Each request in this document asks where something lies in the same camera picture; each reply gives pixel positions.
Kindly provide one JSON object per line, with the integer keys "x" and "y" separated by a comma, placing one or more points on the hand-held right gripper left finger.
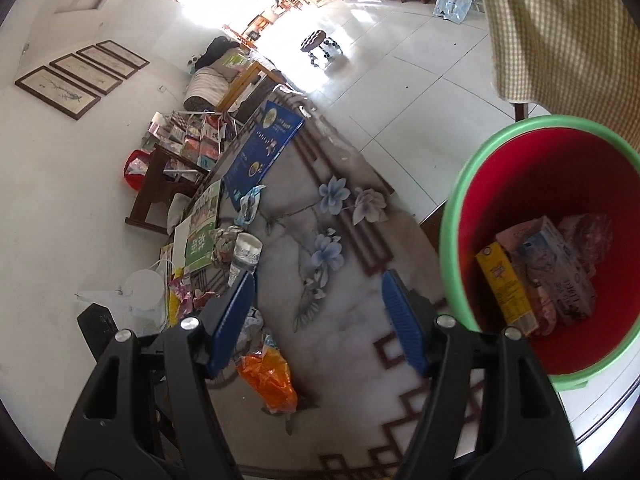
{"x": 232, "y": 320}

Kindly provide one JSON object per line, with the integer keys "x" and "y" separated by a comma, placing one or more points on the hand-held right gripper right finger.
{"x": 400, "y": 320}

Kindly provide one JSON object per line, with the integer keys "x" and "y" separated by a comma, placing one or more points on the floral paper cup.
{"x": 245, "y": 257}

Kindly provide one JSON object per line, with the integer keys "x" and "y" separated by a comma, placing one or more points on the orange plastic bag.
{"x": 267, "y": 375}

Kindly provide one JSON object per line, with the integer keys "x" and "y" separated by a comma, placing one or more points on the yellow carton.
{"x": 502, "y": 285}

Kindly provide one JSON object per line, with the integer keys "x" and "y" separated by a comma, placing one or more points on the blue wrapper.
{"x": 250, "y": 205}

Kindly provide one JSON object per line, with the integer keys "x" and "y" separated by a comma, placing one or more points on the blue white carton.
{"x": 555, "y": 270}

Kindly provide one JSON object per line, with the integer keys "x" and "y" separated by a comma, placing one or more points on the red bin green rim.
{"x": 500, "y": 185}

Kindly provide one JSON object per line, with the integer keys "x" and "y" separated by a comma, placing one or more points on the crumpled white paper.
{"x": 255, "y": 321}

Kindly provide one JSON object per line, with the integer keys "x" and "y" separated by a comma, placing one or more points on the white desk fan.
{"x": 140, "y": 290}

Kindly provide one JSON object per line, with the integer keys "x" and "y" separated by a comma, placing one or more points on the pink snack wrapper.
{"x": 182, "y": 297}

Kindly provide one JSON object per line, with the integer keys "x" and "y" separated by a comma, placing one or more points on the crumpled grey wrapper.
{"x": 222, "y": 246}

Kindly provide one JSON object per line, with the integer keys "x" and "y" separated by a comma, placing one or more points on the green book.
{"x": 205, "y": 230}

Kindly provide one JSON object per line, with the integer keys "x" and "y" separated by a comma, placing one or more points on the white notebook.
{"x": 181, "y": 240}

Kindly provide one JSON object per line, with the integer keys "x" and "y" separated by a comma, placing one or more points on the dark wooden chair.
{"x": 155, "y": 190}

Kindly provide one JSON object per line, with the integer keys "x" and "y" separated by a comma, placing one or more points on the pale pink wrapper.
{"x": 545, "y": 306}

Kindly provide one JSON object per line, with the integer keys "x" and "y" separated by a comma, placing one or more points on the red plastic bag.
{"x": 135, "y": 170}

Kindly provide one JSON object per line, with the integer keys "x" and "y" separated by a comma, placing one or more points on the blue flat box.
{"x": 265, "y": 145}

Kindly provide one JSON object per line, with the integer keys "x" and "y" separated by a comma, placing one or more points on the book rack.
{"x": 190, "y": 137}

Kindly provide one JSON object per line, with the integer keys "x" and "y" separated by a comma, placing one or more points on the dark red wrapper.
{"x": 587, "y": 232}

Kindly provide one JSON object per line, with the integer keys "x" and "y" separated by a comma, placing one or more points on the wooden sofa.
{"x": 220, "y": 82}

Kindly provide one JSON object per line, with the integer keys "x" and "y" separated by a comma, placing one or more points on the brown rolling stool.
{"x": 315, "y": 40}

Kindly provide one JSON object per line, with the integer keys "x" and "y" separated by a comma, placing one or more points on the beige checked cloth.
{"x": 550, "y": 35}

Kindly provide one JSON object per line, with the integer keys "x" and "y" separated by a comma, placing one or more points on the framed wall picture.
{"x": 57, "y": 87}
{"x": 85, "y": 72}
{"x": 107, "y": 62}
{"x": 122, "y": 55}

